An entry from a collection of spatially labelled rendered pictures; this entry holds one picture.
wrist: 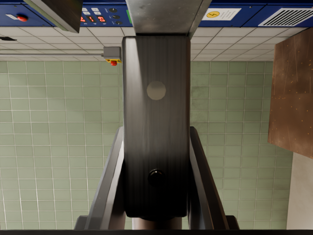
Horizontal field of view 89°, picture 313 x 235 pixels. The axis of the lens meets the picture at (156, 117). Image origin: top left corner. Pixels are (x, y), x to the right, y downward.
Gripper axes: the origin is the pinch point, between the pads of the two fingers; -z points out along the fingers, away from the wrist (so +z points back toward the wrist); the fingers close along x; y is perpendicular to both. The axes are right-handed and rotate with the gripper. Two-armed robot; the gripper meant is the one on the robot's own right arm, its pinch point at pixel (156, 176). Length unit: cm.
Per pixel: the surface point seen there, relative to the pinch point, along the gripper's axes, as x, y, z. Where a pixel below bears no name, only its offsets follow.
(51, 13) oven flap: 20.9, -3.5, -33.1
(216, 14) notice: -20, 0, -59
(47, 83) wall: 90, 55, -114
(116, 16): 14, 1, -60
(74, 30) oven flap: 20.2, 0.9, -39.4
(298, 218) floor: -119, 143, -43
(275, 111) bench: -61, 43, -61
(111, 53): 27, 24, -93
